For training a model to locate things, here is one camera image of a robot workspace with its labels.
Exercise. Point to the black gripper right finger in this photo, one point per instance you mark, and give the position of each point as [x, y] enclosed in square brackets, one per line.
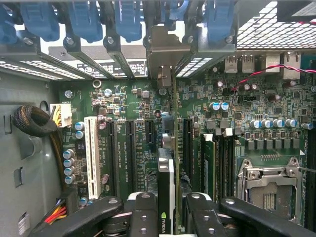
[200, 217]

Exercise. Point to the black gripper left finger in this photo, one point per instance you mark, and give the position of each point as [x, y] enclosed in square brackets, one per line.
[144, 217]

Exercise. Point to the black RAM slot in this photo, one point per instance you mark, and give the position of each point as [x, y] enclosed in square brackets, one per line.
[227, 168]
[219, 168]
[310, 185]
[234, 168]

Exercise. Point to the long black expansion slot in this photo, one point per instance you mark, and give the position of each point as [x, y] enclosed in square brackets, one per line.
[187, 148]
[112, 158]
[130, 158]

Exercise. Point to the metal CPU socket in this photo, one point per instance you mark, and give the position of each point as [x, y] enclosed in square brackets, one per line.
[266, 177]

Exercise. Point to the white expansion slot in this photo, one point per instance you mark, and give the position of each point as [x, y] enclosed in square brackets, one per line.
[91, 158]

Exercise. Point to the short black expansion slot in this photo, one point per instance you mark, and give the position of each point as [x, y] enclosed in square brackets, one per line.
[149, 132]

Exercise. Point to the thin metal locking lever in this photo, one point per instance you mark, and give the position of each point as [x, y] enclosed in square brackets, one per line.
[308, 169]

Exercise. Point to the green motherboard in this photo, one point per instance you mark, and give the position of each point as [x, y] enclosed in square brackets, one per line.
[197, 98]

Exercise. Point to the white power connector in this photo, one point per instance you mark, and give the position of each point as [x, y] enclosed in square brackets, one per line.
[64, 114]

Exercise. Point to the grey power supply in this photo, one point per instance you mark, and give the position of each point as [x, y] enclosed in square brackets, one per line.
[24, 160]

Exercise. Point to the black open PC case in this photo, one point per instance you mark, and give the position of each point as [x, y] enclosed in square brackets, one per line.
[217, 50]

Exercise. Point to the blue card retainer clip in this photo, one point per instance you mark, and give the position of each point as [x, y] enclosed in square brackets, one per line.
[128, 22]
[176, 10]
[39, 22]
[85, 22]
[6, 29]
[219, 22]

